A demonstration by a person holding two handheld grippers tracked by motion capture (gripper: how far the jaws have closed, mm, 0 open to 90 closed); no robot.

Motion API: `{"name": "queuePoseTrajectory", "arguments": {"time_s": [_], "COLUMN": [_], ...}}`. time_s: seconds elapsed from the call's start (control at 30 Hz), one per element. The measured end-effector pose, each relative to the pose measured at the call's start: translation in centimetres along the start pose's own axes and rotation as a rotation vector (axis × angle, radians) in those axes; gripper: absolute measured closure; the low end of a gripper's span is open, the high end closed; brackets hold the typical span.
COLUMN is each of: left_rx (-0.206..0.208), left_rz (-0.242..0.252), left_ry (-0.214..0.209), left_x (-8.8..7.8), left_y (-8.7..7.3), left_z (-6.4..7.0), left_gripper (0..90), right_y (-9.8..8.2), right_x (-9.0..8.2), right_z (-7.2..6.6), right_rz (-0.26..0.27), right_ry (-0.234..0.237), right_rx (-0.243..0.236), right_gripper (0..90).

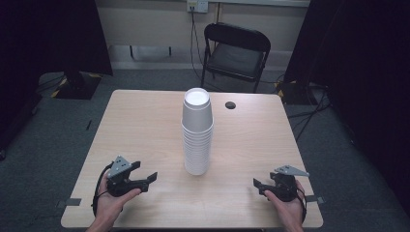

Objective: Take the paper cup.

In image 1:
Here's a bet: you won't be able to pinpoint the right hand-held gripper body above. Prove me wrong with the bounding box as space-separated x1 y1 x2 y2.
265 164 309 203

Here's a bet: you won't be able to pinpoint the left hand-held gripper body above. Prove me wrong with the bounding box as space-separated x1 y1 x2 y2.
105 155 150 197

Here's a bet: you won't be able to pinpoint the stack of white paper cups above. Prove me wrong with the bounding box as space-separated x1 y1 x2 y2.
181 87 215 177

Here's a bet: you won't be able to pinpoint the person's left hand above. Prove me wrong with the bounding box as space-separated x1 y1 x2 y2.
95 175 142 223

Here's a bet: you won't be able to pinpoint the person's right hand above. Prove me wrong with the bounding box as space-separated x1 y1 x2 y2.
264 181 306 226

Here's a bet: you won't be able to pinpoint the grey tape strip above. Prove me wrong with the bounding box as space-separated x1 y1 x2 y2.
304 194 326 205
55 197 82 209

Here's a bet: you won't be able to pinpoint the black stand base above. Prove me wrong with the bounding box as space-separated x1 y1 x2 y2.
50 71 103 101
276 80 319 106

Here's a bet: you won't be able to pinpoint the black folding chair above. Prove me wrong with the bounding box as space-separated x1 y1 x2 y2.
200 21 272 94

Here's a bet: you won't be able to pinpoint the black curtain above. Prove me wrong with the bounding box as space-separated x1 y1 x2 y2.
0 0 114 154
282 0 410 217

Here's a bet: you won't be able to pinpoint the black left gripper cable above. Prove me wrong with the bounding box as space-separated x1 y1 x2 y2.
91 162 114 218

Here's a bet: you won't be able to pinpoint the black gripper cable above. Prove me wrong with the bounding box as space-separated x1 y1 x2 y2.
296 187 308 224
91 162 114 218

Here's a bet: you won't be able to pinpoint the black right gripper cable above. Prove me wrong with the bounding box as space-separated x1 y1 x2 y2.
296 187 308 224

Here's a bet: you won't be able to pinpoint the black floor cables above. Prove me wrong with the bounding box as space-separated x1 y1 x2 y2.
34 72 68 95
285 81 333 143

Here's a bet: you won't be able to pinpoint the black socket power cable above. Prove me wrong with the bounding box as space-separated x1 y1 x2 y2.
189 9 209 83

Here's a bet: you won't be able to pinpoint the white wall socket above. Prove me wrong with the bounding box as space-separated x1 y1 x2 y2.
186 0 210 15

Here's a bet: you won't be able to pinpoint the thin black wall cable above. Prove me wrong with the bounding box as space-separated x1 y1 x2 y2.
215 2 224 24

